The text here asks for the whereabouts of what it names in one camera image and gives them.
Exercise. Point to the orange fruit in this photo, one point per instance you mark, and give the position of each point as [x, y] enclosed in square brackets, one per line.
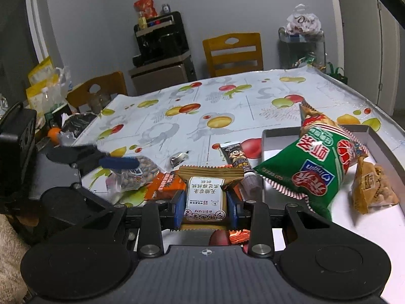
[54, 135]

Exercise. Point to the green striped chips bag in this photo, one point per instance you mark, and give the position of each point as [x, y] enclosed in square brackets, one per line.
[311, 164]

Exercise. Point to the black cartoon candy packet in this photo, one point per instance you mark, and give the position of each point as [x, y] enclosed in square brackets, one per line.
[238, 160]

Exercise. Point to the small yellow bag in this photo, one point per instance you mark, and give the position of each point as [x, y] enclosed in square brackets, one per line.
[39, 69]

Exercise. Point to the grey tray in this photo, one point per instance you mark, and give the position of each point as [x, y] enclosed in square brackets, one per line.
[278, 142]

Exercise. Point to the yellow wooden chair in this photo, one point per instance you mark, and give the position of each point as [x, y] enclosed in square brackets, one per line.
[232, 52]

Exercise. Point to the clear printed plastic bag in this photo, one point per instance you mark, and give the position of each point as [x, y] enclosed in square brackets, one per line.
[303, 20]

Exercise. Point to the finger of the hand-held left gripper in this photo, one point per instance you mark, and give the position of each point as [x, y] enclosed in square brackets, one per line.
[66, 204]
[120, 162]

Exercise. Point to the large yellow bag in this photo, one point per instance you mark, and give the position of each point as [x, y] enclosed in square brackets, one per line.
[38, 96]

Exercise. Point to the metal utility cart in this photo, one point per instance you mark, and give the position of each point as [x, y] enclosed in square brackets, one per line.
[300, 50]

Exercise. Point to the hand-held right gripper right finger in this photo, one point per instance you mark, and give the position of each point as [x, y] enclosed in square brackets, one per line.
[231, 210]

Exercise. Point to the brown cake snack packet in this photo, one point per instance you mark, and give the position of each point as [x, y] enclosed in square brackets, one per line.
[205, 193]

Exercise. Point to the brown wooden chair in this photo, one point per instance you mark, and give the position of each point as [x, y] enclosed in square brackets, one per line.
[101, 84]

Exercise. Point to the red snack bag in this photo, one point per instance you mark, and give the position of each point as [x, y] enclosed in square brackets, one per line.
[146, 5]

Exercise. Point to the clear seed snack packet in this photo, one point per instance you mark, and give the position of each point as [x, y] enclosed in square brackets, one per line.
[139, 172]

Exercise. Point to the black plastic bag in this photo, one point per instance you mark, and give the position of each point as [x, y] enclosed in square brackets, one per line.
[79, 123]

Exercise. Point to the green shopping bag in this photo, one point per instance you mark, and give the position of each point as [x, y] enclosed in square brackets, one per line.
[337, 74]

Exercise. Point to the small silver wrapper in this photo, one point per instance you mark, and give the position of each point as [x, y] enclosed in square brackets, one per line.
[178, 159]

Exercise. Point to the fruit print tablecloth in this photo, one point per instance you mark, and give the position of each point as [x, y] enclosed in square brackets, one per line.
[221, 101]

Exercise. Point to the glass jar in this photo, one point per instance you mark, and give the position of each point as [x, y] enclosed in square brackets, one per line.
[96, 101]

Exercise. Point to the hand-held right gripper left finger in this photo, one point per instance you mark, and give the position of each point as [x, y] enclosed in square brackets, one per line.
[179, 210]

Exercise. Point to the orange snack packet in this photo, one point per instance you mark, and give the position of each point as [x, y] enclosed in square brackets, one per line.
[164, 185]

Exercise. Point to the yellow peanut snack packet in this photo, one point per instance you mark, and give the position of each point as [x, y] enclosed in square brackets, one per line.
[373, 186]

